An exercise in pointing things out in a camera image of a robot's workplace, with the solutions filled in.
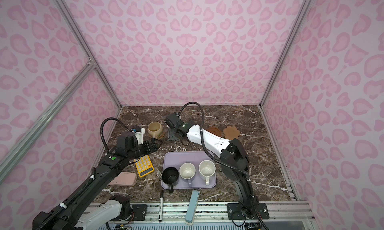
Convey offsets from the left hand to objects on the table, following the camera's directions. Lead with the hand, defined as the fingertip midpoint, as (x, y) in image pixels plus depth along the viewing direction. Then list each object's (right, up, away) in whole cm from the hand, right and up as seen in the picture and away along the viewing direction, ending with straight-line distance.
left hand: (158, 141), depth 79 cm
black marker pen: (+3, -31, -4) cm, 31 cm away
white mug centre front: (+15, -18, +7) cm, 24 cm away
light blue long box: (+18, -32, -4) cm, 37 cm away
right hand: (+8, +4, +9) cm, 13 cm away
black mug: (+6, -20, +4) cm, 21 cm away
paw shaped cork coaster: (+44, +2, +23) cm, 49 cm away
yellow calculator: (-10, -16, +9) cm, 21 cm away
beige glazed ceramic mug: (-8, +5, +22) cm, 24 cm away
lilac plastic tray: (+8, -12, +12) cm, 19 cm away
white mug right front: (+26, -17, +7) cm, 32 cm away
